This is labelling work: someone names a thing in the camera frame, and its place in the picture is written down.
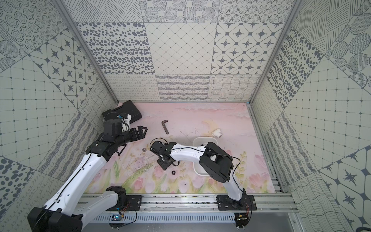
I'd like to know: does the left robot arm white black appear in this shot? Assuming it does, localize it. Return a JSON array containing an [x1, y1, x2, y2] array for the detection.
[[27, 119, 148, 232]]

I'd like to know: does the white pipe elbow fitting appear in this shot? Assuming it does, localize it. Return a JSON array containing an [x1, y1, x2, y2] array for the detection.
[[211, 129, 222, 138]]

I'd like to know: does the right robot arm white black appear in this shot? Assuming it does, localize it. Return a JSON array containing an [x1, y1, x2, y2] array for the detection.
[[150, 141, 243, 202]]

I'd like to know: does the white storage tray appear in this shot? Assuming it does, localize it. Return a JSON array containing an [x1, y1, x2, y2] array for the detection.
[[192, 137, 219, 177]]

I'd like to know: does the rusty wrench jaw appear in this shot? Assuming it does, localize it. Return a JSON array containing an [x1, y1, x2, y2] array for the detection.
[[161, 120, 169, 134]]

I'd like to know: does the black plastic tool case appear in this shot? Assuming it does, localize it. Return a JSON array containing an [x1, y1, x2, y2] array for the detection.
[[102, 101, 142, 124]]

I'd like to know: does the left controller board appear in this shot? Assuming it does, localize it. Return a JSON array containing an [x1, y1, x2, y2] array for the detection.
[[109, 214, 125, 230]]

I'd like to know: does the controller board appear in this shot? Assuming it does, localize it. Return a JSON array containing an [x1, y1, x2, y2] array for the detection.
[[234, 213, 249, 230], [109, 214, 125, 230]]

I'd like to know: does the right controller board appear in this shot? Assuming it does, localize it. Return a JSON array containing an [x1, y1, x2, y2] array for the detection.
[[234, 213, 249, 230]]

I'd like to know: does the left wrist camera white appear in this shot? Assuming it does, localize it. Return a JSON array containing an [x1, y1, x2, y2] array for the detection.
[[117, 114, 131, 129]]

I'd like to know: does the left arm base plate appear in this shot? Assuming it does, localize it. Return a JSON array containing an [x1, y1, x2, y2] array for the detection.
[[107, 194, 143, 211]]

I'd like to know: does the white slotted cable duct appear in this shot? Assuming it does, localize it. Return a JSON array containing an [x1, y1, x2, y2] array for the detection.
[[92, 212, 235, 223]]

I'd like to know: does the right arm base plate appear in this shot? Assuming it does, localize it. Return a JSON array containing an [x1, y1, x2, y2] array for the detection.
[[216, 193, 257, 211]]

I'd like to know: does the aluminium rail frame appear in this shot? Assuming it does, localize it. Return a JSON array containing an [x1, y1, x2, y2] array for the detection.
[[76, 192, 299, 215]]

